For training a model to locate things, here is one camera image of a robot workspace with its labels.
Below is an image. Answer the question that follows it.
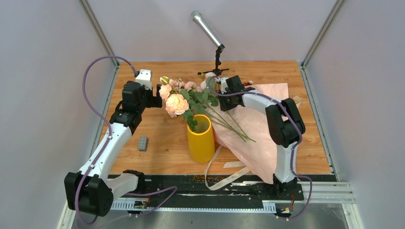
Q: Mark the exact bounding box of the pink rose stem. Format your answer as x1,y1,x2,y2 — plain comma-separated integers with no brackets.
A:
159,76,198,132

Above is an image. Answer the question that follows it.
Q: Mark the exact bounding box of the pink flower bouquet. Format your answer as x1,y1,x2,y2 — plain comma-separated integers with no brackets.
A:
177,72,256,144

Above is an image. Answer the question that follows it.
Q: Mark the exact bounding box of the pink wrapping paper sheet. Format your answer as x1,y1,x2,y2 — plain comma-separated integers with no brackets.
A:
202,83,299,186

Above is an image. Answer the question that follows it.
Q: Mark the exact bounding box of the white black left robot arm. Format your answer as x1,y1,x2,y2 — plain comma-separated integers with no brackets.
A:
64,80,162,217

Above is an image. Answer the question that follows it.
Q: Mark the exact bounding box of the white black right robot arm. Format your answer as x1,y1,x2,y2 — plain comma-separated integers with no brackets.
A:
217,75,306,199

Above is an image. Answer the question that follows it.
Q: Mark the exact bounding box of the yellow cylindrical vase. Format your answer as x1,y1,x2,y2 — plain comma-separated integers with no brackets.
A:
187,114,215,163

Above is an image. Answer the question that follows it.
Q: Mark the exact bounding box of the black tripod microphone stand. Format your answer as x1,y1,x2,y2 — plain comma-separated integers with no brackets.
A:
211,44,229,75

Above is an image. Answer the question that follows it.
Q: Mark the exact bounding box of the grey building brick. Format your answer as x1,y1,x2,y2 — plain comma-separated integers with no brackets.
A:
137,136,149,152

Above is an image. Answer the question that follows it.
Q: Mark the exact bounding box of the silver microphone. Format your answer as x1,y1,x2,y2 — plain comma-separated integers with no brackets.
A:
191,10,225,52

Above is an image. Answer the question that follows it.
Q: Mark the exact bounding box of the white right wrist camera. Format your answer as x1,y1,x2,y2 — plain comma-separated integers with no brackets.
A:
219,77,228,94

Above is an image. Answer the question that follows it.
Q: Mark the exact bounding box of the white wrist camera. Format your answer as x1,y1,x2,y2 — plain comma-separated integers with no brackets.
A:
219,77,228,94
135,69,153,90

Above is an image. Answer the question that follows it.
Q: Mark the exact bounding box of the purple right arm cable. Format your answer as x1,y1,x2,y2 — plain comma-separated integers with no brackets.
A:
206,75,313,221

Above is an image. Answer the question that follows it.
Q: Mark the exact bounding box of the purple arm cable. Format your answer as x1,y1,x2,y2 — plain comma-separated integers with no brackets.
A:
75,56,179,226
206,75,313,221

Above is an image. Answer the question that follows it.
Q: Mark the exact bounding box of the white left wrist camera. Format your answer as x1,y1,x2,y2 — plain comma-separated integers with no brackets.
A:
135,69,153,90

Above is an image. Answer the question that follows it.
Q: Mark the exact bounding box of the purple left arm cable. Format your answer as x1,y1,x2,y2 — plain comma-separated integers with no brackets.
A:
75,56,179,226

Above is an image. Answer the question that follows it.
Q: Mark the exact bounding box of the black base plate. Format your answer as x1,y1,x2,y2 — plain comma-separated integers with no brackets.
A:
126,174,304,210

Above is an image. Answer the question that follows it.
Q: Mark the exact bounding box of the white slotted cable duct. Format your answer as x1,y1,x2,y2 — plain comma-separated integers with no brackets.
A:
110,201,277,213

